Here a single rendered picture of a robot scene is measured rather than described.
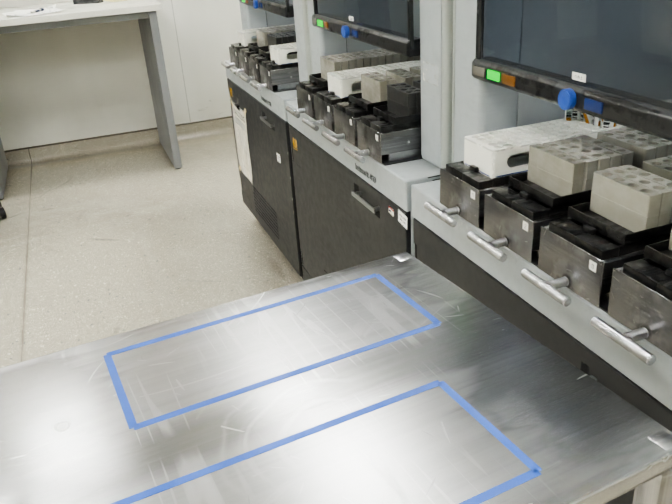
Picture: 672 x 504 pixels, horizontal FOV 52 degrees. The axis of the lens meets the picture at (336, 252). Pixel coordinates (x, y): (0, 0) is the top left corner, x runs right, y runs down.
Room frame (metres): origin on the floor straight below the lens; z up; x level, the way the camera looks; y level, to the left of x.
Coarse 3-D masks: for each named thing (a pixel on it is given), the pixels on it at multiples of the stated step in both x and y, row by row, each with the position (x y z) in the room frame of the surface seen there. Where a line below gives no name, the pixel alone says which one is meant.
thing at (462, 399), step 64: (192, 320) 0.70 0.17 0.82; (256, 320) 0.69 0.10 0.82; (320, 320) 0.68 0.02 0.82; (384, 320) 0.67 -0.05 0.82; (448, 320) 0.66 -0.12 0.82; (0, 384) 0.60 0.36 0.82; (64, 384) 0.59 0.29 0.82; (128, 384) 0.58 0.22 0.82; (192, 384) 0.58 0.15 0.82; (256, 384) 0.57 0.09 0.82; (320, 384) 0.56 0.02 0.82; (384, 384) 0.55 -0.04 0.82; (448, 384) 0.55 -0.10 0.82; (512, 384) 0.54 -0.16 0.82; (576, 384) 0.53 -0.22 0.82; (0, 448) 0.50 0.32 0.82; (64, 448) 0.49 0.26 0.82; (128, 448) 0.49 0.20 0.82; (192, 448) 0.48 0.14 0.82; (256, 448) 0.47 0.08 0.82; (320, 448) 0.47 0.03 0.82; (384, 448) 0.46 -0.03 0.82; (448, 448) 0.46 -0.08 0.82; (512, 448) 0.45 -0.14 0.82; (576, 448) 0.45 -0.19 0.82; (640, 448) 0.44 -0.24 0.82
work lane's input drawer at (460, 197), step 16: (448, 176) 1.19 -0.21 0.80; (464, 176) 1.14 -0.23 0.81; (480, 176) 1.13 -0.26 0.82; (448, 192) 1.19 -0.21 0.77; (464, 192) 1.13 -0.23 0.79; (480, 192) 1.09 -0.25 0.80; (432, 208) 1.16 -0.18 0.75; (448, 208) 1.15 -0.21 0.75; (464, 208) 1.13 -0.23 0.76; (480, 208) 1.09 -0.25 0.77; (448, 224) 1.10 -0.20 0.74
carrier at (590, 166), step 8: (544, 144) 1.09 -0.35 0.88; (552, 144) 1.09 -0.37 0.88; (568, 152) 1.04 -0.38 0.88; (576, 152) 1.04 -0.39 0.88; (584, 160) 0.99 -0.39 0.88; (592, 160) 0.99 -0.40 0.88; (584, 168) 0.99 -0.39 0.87; (592, 168) 0.99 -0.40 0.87; (584, 176) 0.99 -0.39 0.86; (592, 176) 0.99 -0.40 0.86; (584, 184) 0.99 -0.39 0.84
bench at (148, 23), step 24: (144, 0) 4.02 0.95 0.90; (0, 24) 3.50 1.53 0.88; (24, 24) 3.61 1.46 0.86; (48, 24) 3.64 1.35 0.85; (72, 24) 3.68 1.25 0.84; (144, 24) 4.05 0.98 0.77; (144, 48) 4.28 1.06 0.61; (168, 96) 3.78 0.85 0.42; (168, 120) 3.78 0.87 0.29; (0, 144) 3.97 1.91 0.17; (168, 144) 3.90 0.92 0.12; (0, 168) 3.69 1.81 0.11; (0, 192) 3.47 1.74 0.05
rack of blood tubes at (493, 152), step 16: (512, 128) 1.24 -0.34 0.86; (528, 128) 1.23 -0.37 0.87; (544, 128) 1.24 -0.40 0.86; (560, 128) 1.22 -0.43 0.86; (576, 128) 1.21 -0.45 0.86; (592, 128) 1.21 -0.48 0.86; (608, 128) 1.20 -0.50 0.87; (464, 144) 1.21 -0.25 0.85; (480, 144) 1.16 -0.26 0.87; (496, 144) 1.16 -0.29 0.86; (512, 144) 1.15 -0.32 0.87; (528, 144) 1.14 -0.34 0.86; (464, 160) 1.21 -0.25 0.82; (480, 160) 1.15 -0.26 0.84; (496, 160) 1.12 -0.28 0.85; (512, 160) 1.23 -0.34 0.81; (528, 160) 1.22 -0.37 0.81
